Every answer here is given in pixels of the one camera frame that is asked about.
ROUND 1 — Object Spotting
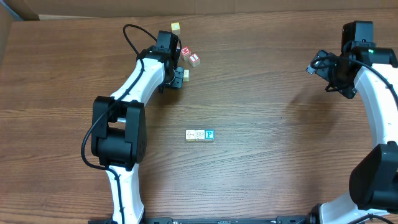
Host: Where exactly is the wooden block with turtle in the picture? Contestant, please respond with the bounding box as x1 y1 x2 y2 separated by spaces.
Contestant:
183 70 190 82

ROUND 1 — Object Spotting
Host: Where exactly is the wooden block with umbrella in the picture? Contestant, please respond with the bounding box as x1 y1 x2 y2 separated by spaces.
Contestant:
185 129 196 142

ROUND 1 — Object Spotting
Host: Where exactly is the wooden block with pretzel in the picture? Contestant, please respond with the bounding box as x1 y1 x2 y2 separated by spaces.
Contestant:
195 130 205 141

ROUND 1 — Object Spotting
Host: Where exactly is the wooden block blue letter P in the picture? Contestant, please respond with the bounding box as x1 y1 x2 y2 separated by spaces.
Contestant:
205 129 215 141

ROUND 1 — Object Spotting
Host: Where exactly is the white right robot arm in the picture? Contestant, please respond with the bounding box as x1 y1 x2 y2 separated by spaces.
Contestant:
306 47 397 223

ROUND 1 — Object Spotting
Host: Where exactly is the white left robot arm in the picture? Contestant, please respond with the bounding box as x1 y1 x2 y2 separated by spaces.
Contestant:
81 46 184 223

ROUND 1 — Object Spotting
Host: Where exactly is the wooden block red letter I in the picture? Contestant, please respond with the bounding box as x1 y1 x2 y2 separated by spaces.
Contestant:
188 54 200 67

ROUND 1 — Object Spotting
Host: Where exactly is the wooden block red letter M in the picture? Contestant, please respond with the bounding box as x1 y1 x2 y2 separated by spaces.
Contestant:
181 47 192 61

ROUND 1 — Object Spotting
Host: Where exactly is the far wooden block yellow top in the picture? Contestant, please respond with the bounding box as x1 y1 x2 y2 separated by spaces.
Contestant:
170 22 181 35

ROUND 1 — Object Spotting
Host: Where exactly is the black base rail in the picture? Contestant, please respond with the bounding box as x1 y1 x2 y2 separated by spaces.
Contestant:
88 216 315 224

